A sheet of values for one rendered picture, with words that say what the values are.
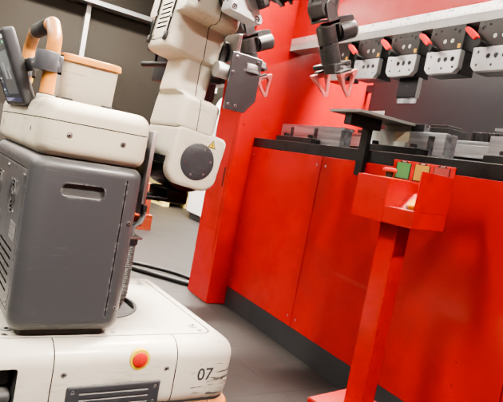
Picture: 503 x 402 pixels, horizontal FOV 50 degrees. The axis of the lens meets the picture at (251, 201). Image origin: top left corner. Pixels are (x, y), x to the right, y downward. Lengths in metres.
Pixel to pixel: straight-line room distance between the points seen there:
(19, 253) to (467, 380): 1.22
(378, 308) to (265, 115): 1.48
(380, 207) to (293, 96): 1.47
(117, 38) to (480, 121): 6.99
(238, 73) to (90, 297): 0.72
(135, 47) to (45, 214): 7.79
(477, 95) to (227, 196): 1.25
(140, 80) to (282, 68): 6.25
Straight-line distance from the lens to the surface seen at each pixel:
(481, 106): 2.60
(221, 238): 2.74
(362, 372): 1.61
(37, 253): 1.26
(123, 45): 8.89
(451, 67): 2.01
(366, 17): 2.44
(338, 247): 2.10
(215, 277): 2.79
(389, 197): 1.50
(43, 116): 1.23
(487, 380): 1.67
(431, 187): 1.48
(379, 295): 1.55
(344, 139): 2.39
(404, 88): 2.19
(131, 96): 8.89
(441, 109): 2.74
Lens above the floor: 0.76
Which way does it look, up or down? 4 degrees down
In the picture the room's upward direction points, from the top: 11 degrees clockwise
